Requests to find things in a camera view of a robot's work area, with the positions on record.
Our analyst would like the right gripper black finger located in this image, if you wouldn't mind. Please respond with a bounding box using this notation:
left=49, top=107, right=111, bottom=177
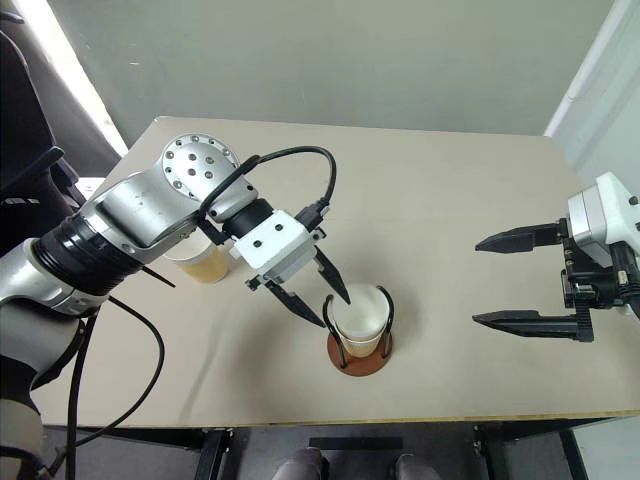
left=474, top=221, right=570, bottom=253
left=471, top=309, right=596, bottom=344

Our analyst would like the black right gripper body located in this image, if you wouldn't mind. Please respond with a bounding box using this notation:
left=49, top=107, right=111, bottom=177
left=558, top=216, right=640, bottom=312

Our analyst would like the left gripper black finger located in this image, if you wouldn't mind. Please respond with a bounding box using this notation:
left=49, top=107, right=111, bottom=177
left=263, top=279, right=327, bottom=330
left=313, top=248, right=352, bottom=306

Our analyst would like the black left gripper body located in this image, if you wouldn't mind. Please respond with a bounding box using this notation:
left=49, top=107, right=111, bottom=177
left=244, top=227, right=327, bottom=294

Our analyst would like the white paper cup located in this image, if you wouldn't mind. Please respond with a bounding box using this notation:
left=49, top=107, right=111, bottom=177
left=333, top=283, right=392, bottom=359
left=166, top=236, right=231, bottom=286

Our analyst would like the dark rounded shape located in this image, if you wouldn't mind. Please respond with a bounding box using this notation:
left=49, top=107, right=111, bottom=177
left=272, top=446, right=330, bottom=480

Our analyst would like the black office chair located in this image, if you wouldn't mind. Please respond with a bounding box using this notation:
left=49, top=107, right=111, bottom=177
left=0, top=0, right=129, bottom=257

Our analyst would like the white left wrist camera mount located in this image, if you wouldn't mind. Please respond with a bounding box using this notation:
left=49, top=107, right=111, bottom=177
left=233, top=209, right=321, bottom=292

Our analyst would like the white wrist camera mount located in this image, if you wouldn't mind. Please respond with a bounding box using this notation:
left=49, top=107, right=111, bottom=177
left=233, top=209, right=321, bottom=292
left=567, top=171, right=640, bottom=262

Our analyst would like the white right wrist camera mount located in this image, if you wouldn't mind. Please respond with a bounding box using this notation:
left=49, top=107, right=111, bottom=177
left=567, top=171, right=640, bottom=262

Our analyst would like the black cable tie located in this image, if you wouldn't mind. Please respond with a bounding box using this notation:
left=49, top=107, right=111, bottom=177
left=141, top=265, right=177, bottom=290

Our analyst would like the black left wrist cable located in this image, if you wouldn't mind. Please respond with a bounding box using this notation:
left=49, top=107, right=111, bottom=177
left=198, top=145, right=337, bottom=246

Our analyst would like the black loose arm cable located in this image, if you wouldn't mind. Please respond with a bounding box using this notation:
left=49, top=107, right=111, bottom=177
left=58, top=294, right=167, bottom=480

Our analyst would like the black metal table frame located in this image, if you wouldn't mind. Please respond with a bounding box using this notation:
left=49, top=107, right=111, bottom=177
left=43, top=412, right=640, bottom=480

